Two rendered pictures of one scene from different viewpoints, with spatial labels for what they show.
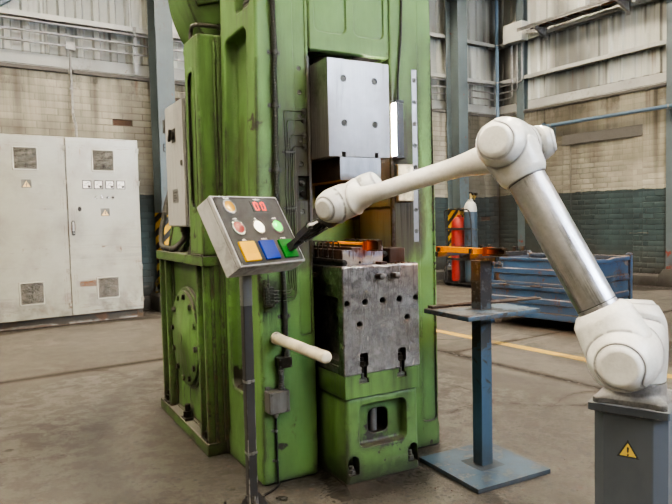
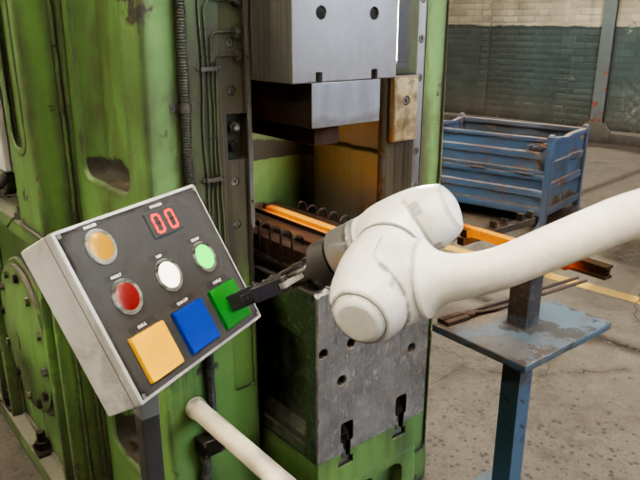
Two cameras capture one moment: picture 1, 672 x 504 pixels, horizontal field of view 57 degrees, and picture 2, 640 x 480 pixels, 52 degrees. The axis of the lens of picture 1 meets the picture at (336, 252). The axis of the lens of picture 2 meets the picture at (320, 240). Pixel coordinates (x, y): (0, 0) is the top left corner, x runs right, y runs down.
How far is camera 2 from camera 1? 126 cm
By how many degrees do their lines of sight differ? 18
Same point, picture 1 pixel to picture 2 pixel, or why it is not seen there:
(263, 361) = (174, 449)
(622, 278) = (576, 156)
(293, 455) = not seen: outside the picture
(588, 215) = (509, 54)
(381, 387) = (370, 461)
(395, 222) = (385, 177)
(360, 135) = (349, 36)
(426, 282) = not seen: hidden behind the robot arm
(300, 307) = (234, 347)
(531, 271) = (472, 148)
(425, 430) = not seen: hidden behind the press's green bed
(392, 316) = (390, 353)
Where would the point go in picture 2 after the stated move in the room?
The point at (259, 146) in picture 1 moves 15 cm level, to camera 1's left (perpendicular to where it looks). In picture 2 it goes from (148, 61) to (68, 62)
